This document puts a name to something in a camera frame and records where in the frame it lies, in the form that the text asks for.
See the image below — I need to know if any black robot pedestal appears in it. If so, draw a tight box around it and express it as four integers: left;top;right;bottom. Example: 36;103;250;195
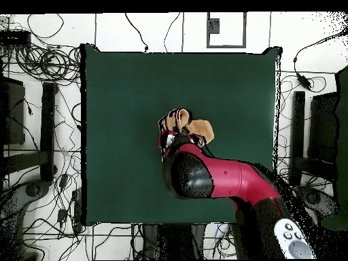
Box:
141;224;208;261

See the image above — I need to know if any grey office chair base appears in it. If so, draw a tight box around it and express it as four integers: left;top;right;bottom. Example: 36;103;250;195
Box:
0;179;51;261
297;186;339;218

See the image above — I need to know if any dark grey floor plate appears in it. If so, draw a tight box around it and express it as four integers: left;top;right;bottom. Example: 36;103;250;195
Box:
207;18;220;35

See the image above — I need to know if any thin black cable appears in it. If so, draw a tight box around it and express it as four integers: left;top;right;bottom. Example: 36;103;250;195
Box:
163;12;181;53

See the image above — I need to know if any black cable with power adapter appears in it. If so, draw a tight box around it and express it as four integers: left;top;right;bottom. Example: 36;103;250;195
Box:
292;28;348;92

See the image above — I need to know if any black box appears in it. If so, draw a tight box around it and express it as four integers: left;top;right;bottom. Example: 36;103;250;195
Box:
308;92;342;164
0;75;26;145

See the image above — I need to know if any coil of black cables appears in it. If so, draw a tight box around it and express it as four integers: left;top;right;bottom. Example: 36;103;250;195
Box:
14;43;82;82

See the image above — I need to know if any grey square floor frame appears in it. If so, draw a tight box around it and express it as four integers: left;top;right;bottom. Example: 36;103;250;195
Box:
206;12;247;49

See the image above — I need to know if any dark green tablecloth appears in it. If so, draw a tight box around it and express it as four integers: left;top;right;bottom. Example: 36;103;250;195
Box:
80;43;283;226

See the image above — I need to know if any tan terry towel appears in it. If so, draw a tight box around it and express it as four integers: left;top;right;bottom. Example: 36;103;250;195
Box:
160;107;215;145

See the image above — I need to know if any black T-shaped stand base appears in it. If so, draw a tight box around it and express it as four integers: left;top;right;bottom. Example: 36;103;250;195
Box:
288;90;336;187
2;82;58;182

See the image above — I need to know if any black power adapter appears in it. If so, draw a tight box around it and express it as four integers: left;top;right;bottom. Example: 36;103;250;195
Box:
56;208;68;224
58;173;69;190

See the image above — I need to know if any black cable with plug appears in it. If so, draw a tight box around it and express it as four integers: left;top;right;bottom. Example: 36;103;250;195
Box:
124;12;150;53

